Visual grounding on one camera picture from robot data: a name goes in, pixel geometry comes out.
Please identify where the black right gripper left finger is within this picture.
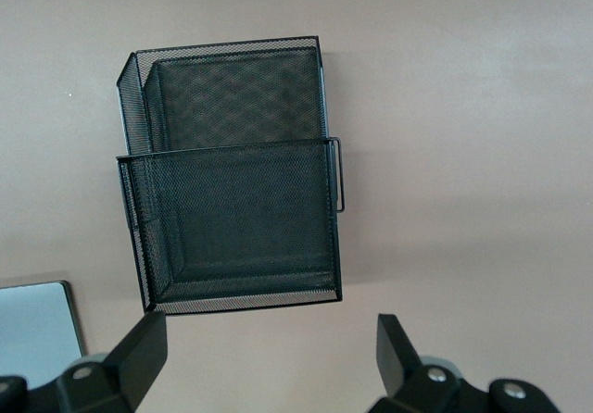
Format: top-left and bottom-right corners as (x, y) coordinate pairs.
(0, 310), (169, 413)

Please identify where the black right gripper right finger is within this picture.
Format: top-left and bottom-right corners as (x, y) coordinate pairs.
(365, 313), (561, 413)

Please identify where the silver laptop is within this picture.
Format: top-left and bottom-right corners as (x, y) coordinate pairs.
(0, 281), (87, 378)

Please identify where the black mesh desk organizer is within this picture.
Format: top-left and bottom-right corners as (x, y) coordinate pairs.
(114, 36), (347, 317)

